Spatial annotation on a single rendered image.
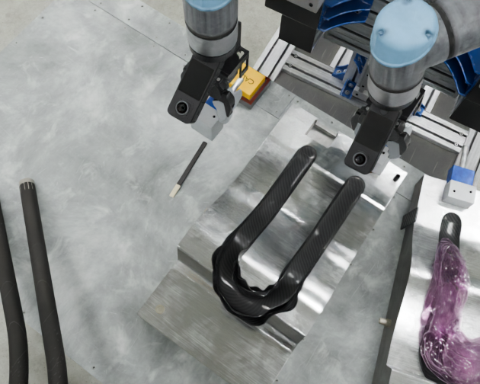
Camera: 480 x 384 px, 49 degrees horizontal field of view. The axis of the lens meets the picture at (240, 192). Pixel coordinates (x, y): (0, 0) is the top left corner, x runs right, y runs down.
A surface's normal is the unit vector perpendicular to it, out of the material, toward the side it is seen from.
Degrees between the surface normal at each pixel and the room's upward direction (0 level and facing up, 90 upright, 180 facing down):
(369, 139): 41
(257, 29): 0
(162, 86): 0
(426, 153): 0
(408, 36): 11
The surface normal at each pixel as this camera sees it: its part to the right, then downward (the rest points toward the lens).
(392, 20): -0.16, -0.32
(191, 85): -0.26, 0.15
